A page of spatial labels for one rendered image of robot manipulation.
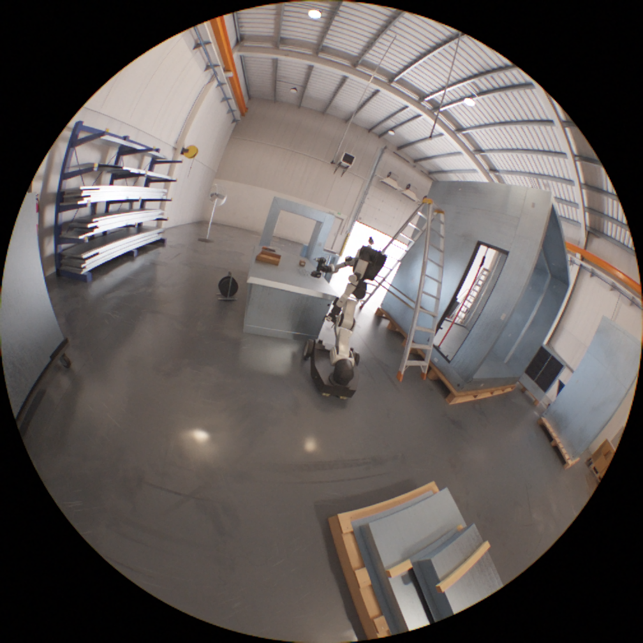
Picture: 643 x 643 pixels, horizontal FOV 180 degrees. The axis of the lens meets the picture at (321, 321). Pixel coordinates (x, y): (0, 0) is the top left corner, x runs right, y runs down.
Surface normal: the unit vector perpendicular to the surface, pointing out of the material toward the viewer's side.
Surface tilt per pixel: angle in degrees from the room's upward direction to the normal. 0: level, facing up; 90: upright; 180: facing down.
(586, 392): 90
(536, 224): 90
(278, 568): 0
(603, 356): 90
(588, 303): 90
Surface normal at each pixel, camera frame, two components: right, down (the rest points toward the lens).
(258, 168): 0.21, 0.51
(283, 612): 0.33, -0.84
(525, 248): -0.92, -0.19
